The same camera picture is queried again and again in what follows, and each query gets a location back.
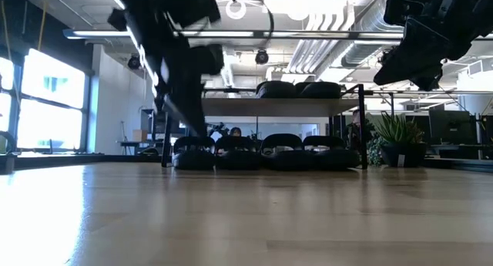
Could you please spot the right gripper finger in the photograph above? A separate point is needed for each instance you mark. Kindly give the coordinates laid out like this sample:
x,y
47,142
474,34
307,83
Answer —
x,y
408,69

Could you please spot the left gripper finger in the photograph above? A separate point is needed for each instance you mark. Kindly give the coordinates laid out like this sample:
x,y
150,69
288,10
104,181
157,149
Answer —
x,y
198,113
181,113

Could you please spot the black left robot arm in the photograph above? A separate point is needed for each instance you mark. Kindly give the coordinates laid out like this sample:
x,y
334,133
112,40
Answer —
x,y
173,4

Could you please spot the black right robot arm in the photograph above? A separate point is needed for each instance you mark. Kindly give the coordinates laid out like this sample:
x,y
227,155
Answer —
x,y
443,4

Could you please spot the wooden shelf black metal legs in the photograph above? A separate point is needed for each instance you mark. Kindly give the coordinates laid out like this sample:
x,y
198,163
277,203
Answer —
x,y
277,107

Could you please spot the person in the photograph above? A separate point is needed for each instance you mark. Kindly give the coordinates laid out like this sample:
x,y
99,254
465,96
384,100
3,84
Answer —
x,y
235,132

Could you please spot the cardboard box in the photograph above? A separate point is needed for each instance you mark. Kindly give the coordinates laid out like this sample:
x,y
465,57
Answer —
x,y
140,135

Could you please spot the black ceiling spotlight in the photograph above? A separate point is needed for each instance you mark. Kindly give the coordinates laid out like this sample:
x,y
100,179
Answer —
x,y
134,62
262,57

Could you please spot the dark low table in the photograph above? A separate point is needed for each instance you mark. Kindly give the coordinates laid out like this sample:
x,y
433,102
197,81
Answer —
x,y
131,143

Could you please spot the small potted green plant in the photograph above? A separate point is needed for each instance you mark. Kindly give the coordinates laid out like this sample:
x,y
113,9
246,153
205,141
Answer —
x,y
400,133

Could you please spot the black computer monitor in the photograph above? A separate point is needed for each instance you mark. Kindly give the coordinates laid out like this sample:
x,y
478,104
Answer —
x,y
448,127
487,129

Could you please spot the dark office desk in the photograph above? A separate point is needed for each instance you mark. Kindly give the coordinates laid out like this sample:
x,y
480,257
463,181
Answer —
x,y
454,146

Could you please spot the white ceiling pipes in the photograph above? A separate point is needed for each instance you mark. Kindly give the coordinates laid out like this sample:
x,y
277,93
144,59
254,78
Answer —
x,y
319,38

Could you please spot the long ceiling light bar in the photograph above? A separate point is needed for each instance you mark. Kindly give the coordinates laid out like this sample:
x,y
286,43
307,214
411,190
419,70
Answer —
x,y
100,34

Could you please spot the wide bright window pane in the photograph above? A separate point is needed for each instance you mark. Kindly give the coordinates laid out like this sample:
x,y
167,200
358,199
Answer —
x,y
50,85

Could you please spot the narrow bright window pane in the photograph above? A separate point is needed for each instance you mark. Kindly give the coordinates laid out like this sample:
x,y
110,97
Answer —
x,y
5,104

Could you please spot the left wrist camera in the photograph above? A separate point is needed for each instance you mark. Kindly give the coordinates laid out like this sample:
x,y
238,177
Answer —
x,y
210,59

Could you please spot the grey ventilation duct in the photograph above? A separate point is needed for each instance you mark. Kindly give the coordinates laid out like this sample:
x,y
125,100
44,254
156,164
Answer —
x,y
369,23

